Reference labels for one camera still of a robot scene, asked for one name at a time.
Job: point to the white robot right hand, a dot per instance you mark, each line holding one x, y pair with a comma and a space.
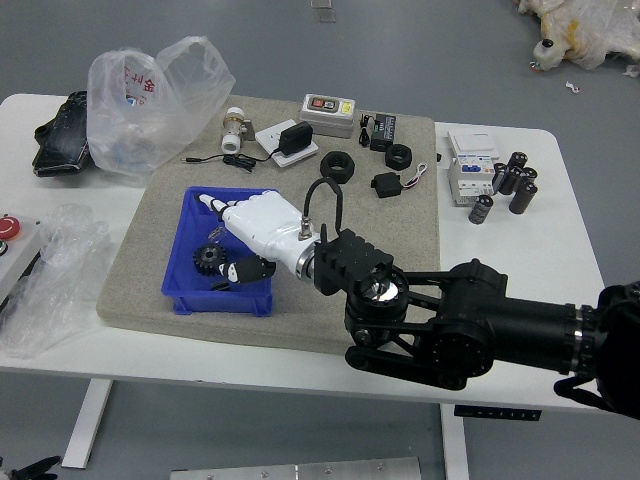
265, 225

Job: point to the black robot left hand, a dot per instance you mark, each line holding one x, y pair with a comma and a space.
32, 469

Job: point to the big black gear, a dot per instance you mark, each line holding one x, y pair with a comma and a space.
206, 259

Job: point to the blue plastic box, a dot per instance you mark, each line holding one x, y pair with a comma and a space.
225, 303

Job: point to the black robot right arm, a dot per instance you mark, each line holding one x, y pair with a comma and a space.
465, 300

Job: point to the big black hex nut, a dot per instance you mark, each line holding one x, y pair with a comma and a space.
338, 167

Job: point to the small black hex nut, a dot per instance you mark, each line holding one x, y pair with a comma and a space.
398, 159

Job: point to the grey emergency stop box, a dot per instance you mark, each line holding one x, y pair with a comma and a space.
15, 252

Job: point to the small clear plastic clip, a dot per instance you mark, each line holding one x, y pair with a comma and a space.
215, 232

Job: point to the white table leg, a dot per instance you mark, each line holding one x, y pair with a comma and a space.
454, 445
87, 425

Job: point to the black power adapter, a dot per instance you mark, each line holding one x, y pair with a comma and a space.
296, 139

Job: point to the white brass valve fitting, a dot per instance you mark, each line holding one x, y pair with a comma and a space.
233, 132

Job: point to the grey-brown foam mat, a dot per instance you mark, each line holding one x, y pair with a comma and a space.
145, 260

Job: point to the small black square module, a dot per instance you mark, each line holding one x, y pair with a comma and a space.
386, 186

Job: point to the black module with green connector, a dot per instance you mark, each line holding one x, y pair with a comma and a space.
384, 132

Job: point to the clear plastic bag red print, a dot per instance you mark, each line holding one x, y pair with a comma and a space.
150, 115

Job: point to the crumpled clear plastic bag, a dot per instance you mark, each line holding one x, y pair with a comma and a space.
55, 280

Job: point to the white circuit breaker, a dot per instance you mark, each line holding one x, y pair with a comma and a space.
467, 180

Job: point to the black cylindrical capacitor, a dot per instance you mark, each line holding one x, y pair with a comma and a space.
524, 197
500, 179
481, 210
517, 161
513, 181
530, 175

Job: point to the clear plastic piece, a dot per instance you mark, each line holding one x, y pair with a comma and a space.
321, 4
326, 16

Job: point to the black pouch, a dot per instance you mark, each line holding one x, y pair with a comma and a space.
60, 140

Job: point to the silver metal plate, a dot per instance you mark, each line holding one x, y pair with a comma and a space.
295, 471

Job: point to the black table control panel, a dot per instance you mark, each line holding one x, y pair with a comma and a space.
497, 413

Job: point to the white bottle black cap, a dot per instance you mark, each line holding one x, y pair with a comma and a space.
547, 52

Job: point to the small white scrap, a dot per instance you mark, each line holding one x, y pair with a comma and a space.
573, 87

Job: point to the plastic wrapped pile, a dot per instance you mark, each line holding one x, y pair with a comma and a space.
590, 25

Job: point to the white wall socket plate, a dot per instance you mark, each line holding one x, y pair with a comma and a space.
269, 137

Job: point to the grey push-button switch box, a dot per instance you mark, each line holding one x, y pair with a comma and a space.
327, 120

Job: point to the white wall switch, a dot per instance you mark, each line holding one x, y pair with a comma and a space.
470, 142

